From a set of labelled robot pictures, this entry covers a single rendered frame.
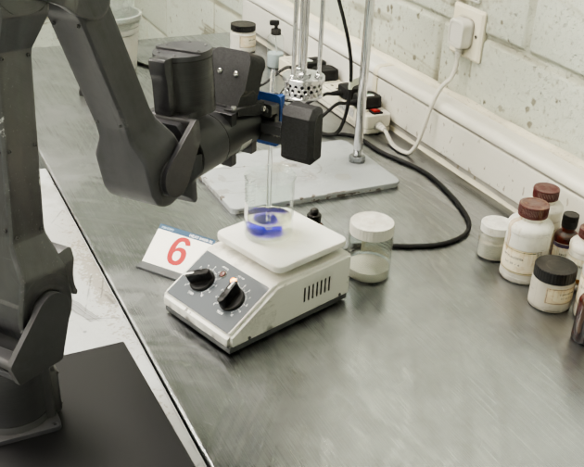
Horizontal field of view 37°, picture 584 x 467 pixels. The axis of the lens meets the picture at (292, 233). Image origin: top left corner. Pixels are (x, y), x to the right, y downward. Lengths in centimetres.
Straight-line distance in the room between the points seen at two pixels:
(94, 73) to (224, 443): 39
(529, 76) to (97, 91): 82
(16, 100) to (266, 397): 44
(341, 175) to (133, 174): 70
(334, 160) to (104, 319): 58
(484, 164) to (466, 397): 56
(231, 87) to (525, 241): 47
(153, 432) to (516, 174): 82
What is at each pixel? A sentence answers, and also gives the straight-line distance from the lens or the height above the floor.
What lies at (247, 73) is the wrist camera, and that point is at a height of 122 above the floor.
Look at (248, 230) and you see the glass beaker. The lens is 107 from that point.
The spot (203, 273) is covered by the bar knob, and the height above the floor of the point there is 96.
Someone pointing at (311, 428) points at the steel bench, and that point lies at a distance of 93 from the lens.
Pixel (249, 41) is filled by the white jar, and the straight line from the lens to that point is 212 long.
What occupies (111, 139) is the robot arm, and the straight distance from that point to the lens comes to 80.
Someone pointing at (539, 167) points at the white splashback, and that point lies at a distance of 136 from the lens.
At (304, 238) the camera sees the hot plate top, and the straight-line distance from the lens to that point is 108.
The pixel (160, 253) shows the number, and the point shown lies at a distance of 120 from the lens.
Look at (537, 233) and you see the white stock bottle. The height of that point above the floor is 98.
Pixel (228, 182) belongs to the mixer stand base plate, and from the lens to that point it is 141.
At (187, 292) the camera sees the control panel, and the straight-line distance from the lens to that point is 107.
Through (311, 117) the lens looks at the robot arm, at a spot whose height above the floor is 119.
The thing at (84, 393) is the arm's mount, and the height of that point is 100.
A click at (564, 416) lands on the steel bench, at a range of 100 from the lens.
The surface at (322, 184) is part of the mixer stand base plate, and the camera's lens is 142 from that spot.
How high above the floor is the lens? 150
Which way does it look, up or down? 28 degrees down
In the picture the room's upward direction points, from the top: 3 degrees clockwise
